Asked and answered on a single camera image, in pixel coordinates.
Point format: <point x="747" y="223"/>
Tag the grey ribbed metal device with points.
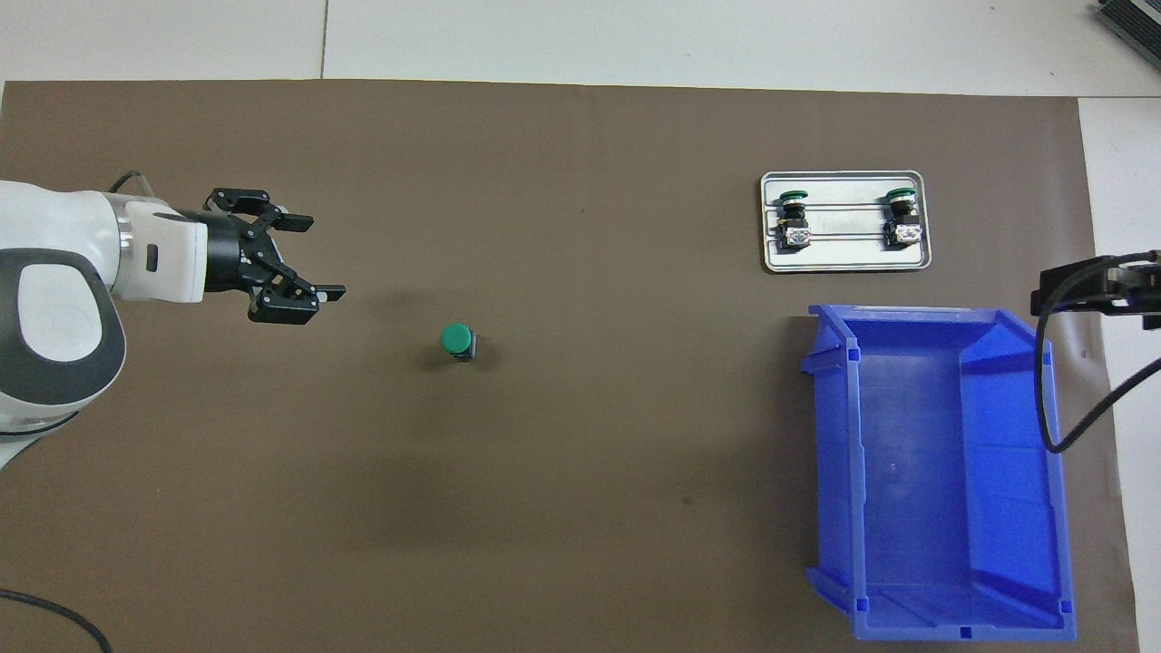
<point x="1138" y="18"/>

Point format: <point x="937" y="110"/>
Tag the green push button switch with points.
<point x="456" y="338"/>
<point x="796" y="216"/>
<point x="904" y="216"/>

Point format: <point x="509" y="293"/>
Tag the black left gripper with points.
<point x="231" y="254"/>

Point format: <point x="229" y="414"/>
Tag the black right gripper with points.
<point x="1145" y="299"/>

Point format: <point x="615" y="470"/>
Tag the blue plastic storage bin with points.
<point x="916" y="472"/>

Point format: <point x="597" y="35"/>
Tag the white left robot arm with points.
<point x="54" y="317"/>

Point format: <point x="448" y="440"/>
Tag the silver metal tray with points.
<point x="843" y="258"/>

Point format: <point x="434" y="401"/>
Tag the brown table mat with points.
<point x="590" y="453"/>

